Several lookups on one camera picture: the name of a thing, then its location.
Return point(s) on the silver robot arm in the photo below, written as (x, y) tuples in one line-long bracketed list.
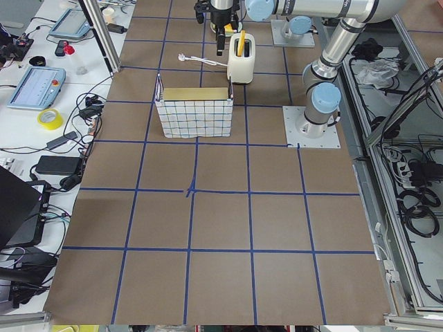
[(322, 96), (262, 10)]

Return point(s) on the yellow bread slice in toaster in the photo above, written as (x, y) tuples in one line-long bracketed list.
[(241, 43)]

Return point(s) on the white two-slot toaster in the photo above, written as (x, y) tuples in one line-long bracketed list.
[(240, 69)]

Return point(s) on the light green plate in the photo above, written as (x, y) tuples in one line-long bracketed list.
[(239, 28)]

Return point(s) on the yellow bread on plate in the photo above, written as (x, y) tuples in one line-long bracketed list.
[(229, 29)]

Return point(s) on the grid pattern storage basket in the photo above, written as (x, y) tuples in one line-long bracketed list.
[(194, 112)]

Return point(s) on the black power adapter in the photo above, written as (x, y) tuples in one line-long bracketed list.
[(115, 28)]

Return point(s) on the white paper cup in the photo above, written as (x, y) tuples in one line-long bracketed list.
[(109, 15)]

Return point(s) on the blue teach pendant far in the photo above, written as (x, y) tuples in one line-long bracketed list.
[(71, 25)]

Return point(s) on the blue teach pendant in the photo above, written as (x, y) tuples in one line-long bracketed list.
[(71, 25), (38, 88)]

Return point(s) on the black phone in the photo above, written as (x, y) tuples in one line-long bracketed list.
[(59, 51)]

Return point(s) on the blue teach pendant near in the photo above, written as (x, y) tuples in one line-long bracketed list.
[(38, 88)]

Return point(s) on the yellow tape roll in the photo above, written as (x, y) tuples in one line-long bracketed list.
[(50, 119)]

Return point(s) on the large black power brick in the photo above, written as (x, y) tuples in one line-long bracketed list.
[(58, 165)]

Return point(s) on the black laptop computer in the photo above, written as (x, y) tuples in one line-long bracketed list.
[(23, 204)]

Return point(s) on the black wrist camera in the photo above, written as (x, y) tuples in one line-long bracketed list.
[(201, 8)]

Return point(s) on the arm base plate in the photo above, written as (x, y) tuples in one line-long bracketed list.
[(297, 32), (300, 133)]

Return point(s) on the aluminium frame post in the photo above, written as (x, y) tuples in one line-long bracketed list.
[(101, 34)]

